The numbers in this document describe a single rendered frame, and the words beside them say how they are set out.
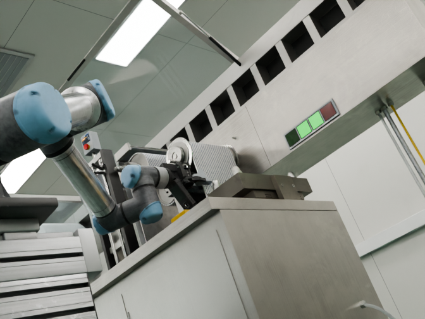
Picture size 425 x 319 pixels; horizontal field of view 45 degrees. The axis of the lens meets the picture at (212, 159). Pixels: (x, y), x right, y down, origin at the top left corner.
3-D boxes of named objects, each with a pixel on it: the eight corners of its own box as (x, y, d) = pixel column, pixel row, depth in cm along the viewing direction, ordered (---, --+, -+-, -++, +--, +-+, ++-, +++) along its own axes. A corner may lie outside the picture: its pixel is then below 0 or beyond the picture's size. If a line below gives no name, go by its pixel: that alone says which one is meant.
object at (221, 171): (208, 203, 184) (192, 159, 192) (250, 204, 201) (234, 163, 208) (209, 202, 184) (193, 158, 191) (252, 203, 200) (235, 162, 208)
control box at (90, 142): (81, 155, 244) (77, 137, 248) (92, 157, 249) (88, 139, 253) (90, 147, 240) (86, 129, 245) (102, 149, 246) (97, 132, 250)
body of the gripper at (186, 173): (191, 162, 183) (165, 159, 175) (198, 183, 180) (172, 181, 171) (178, 173, 188) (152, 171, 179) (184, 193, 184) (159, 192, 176)
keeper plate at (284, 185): (281, 205, 177) (269, 177, 181) (298, 205, 184) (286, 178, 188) (286, 201, 175) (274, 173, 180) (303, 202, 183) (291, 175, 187)
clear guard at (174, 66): (31, 132, 269) (31, 131, 270) (111, 180, 289) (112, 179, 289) (144, -8, 209) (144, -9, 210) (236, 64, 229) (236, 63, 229)
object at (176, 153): (181, 145, 193) (181, 164, 192) (184, 145, 194) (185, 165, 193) (167, 147, 198) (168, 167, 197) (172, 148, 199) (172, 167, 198)
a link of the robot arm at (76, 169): (10, 128, 135) (102, 245, 163) (47, 112, 134) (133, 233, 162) (16, 107, 144) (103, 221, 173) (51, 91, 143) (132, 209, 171)
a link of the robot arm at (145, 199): (136, 231, 166) (128, 201, 170) (168, 218, 165) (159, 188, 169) (127, 226, 159) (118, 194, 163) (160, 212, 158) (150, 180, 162)
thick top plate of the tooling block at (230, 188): (212, 210, 177) (207, 194, 179) (283, 211, 205) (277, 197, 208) (244, 187, 168) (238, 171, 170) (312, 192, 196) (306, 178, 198)
